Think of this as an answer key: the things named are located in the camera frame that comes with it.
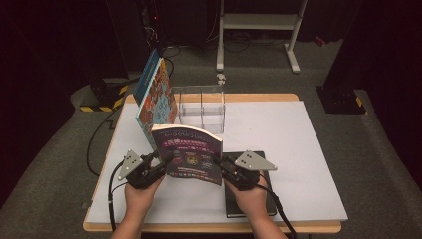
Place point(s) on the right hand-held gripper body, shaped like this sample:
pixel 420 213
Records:
pixel 244 177

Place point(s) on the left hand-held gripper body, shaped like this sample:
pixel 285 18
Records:
pixel 142 174

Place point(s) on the purple paperback book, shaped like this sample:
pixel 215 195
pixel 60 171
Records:
pixel 192 156

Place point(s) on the light blue picture book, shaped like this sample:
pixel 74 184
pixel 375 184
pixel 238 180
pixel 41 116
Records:
pixel 161 103

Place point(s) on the clear acrylic book rack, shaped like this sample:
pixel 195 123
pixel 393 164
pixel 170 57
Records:
pixel 202 111

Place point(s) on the person's right hand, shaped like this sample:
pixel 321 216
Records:
pixel 253 202

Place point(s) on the person's left hand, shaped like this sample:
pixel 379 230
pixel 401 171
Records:
pixel 141 202

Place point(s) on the black notebook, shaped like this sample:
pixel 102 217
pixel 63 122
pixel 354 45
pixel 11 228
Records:
pixel 234 205

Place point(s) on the black yellow striped stand base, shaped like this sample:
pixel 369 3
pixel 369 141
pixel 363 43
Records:
pixel 341 101
pixel 106 99

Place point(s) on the small white floor object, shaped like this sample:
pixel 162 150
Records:
pixel 221 79

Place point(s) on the dark equipment with red light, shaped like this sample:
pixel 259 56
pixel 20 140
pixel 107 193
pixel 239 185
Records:
pixel 153 23

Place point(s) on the white metal stand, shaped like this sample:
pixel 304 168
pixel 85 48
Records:
pixel 258 20

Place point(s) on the small red floor object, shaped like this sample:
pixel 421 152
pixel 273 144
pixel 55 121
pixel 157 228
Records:
pixel 319 41

